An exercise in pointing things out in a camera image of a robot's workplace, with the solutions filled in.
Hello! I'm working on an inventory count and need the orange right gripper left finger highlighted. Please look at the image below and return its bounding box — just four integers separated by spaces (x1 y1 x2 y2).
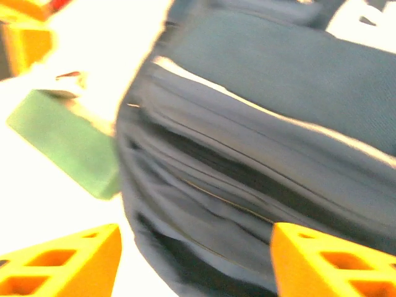
0 223 122 297

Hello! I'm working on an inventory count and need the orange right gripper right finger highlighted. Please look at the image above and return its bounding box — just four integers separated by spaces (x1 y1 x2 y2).
270 222 396 297

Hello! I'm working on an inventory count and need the navy blue student backpack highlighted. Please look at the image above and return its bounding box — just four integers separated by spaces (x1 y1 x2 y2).
116 0 396 297

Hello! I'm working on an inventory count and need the pink white correction tape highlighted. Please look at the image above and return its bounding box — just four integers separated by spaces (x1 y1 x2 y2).
54 70 89 99

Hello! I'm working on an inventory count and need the green pencil case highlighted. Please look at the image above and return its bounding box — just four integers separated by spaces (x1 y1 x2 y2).
6 88 121 200

